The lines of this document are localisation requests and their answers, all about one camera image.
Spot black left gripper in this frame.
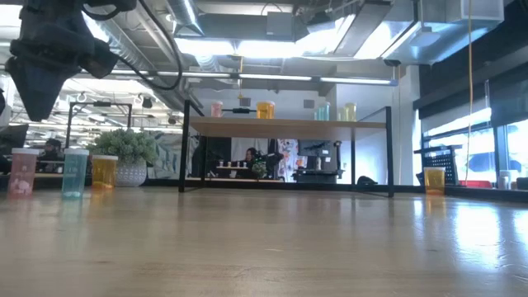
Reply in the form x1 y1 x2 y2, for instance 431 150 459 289
4 0 100 123

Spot large orange medicine bottle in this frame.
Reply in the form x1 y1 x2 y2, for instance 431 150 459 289
91 154 119 190
256 101 276 120
423 166 446 196

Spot distant small wooden shelf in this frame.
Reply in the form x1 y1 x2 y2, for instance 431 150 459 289
215 159 251 171

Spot black monitor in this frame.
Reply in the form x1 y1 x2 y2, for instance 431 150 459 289
0 123 30 157

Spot person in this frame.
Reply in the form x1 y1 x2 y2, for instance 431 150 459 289
242 147 261 169
37 138 66 173

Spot black metal rack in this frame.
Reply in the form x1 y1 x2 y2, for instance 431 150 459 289
64 101 134 150

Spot green artificial plant in pot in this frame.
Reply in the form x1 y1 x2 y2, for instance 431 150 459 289
88 128 158 188

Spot linear ceiling light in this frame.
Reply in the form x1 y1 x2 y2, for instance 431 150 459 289
317 75 399 87
111 69 314 82

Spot small distant green plant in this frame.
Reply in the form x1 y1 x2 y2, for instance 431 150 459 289
251 160 268 181

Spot colourful patterned poster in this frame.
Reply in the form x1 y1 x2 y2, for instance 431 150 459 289
278 139 299 182

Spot black equipment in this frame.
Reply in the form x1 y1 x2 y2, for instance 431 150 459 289
296 139 344 183

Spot black perforated basket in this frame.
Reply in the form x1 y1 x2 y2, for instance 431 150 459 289
413 144 464 186

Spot white cups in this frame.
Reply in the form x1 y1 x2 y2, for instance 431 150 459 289
497 169 520 190

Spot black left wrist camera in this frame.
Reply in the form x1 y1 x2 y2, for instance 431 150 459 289
78 38 120 80

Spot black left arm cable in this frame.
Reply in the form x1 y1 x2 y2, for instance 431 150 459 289
80 0 185 92

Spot wooden shelf black metal frame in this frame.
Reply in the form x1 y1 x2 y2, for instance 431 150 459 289
178 98 395 198

